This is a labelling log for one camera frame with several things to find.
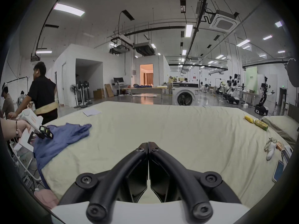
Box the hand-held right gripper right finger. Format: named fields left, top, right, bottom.
left=149, top=142, right=241, bottom=219

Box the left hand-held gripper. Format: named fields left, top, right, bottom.
left=18, top=108, right=54, bottom=152

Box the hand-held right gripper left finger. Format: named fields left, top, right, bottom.
left=75, top=142, right=149, bottom=219

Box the dark blue shirt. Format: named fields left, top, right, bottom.
left=33, top=123, right=92, bottom=190

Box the person's left forearm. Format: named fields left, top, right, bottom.
left=0, top=118, right=19, bottom=140

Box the person's left hand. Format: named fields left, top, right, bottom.
left=15, top=120, right=36, bottom=144

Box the bed with beige sheet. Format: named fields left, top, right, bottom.
left=41, top=101, right=295, bottom=208

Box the white paper sheet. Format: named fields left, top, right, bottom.
left=82, top=109, right=102, bottom=117

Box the group of standing fans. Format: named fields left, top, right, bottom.
left=70, top=80, right=93, bottom=108

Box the person's body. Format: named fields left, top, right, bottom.
left=34, top=189, right=59, bottom=209

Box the flat brown carton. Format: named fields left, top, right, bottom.
left=104, top=84, right=114, bottom=98

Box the monitor on stand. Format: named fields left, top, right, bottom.
left=113, top=77, right=125, bottom=96

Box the white washing machine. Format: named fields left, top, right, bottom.
left=172, top=83, right=199, bottom=106

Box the white sock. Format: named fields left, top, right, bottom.
left=266, top=142, right=277, bottom=161

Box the smartphone with pale case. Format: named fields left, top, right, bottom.
left=272, top=160, right=285, bottom=183

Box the green snack packet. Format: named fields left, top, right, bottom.
left=254, top=120, right=268, bottom=131

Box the key bunch with orange tag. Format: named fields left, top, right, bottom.
left=264, top=137, right=283, bottom=152

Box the long wooden table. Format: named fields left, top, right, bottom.
left=123, top=84, right=172, bottom=98

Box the white humanoid robot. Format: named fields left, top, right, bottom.
left=223, top=73, right=241, bottom=105

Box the white table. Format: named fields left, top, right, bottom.
left=238, top=89, right=258, bottom=108

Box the beige pillow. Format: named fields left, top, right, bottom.
left=261, top=115, right=299, bottom=144

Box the black wheeled robot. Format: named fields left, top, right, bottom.
left=254, top=76, right=275, bottom=116

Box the grey padded headboard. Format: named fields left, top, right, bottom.
left=286, top=102, right=299, bottom=123

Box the black studio softbox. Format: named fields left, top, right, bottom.
left=286, top=58, right=299, bottom=88

